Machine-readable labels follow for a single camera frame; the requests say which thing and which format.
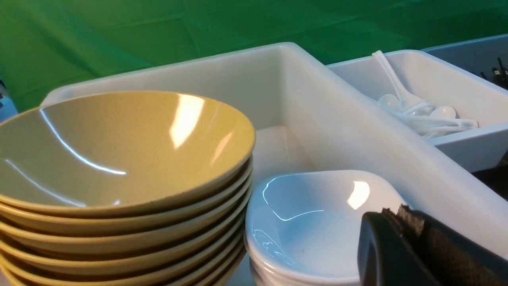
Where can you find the white plastic spoon bin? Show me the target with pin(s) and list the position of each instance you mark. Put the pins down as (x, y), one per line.
(442, 83)

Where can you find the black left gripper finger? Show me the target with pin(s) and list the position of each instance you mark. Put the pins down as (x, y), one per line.
(411, 248)

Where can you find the stack of yellow bowls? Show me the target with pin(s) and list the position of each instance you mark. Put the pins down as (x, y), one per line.
(196, 245)

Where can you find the pile of white spoons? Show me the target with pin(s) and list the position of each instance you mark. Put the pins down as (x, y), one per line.
(425, 119)

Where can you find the long white ladle spoon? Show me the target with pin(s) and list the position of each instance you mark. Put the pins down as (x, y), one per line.
(393, 83)

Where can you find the pile of black chopsticks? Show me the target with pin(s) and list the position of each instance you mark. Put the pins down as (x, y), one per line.
(498, 76)

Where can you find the blue plastic chopstick bin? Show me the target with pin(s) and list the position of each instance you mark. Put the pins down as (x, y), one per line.
(478, 55)

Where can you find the yellow noodle bowl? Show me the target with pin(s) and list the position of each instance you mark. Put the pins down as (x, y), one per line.
(121, 153)

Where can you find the green cloth backdrop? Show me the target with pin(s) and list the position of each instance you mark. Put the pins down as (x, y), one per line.
(46, 44)

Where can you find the stack of white dishes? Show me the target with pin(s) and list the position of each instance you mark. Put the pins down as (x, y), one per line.
(303, 229)

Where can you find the large white plastic tub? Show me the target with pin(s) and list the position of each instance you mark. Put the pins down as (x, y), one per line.
(308, 119)

